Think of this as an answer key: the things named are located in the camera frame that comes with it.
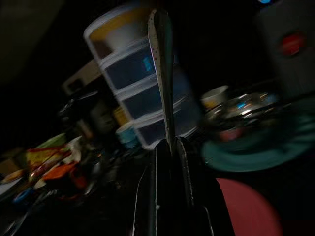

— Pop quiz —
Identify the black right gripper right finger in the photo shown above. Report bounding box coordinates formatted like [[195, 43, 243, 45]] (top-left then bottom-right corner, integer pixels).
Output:
[[173, 138, 234, 236]]

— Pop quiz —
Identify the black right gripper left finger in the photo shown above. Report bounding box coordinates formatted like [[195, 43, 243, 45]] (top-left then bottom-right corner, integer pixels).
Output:
[[132, 141, 173, 236]]

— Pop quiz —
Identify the pink plate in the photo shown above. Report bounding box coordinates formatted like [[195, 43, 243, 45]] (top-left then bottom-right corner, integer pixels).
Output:
[[215, 177, 284, 236]]

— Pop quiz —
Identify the teal plate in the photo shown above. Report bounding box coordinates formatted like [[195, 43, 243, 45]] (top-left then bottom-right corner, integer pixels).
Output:
[[200, 98, 315, 173]]

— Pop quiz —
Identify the small blue white cup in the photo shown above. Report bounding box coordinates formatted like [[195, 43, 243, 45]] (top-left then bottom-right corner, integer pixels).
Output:
[[115, 122, 140, 149]]

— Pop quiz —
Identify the dark jar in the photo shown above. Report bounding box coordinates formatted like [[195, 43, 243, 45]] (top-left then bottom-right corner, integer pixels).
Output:
[[88, 98, 116, 138]]

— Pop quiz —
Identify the shiny steel bowl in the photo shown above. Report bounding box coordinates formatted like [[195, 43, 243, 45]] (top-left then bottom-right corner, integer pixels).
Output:
[[204, 92, 291, 131]]

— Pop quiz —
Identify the white patterned cup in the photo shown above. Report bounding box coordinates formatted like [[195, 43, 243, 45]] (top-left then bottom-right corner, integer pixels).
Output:
[[200, 85, 231, 110]]

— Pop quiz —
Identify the yellow red snack packet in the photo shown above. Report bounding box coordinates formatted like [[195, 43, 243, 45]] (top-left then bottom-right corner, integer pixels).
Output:
[[26, 144, 74, 173]]

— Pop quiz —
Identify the white tiered storage container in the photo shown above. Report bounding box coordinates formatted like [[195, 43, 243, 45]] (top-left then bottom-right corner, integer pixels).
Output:
[[83, 3, 205, 150]]

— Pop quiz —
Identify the blue round lid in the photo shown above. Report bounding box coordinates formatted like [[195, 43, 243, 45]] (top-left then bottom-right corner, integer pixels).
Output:
[[12, 188, 35, 205]]

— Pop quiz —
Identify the grey canister with red logo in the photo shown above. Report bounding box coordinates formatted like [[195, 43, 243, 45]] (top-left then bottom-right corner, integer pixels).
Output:
[[253, 0, 315, 99]]

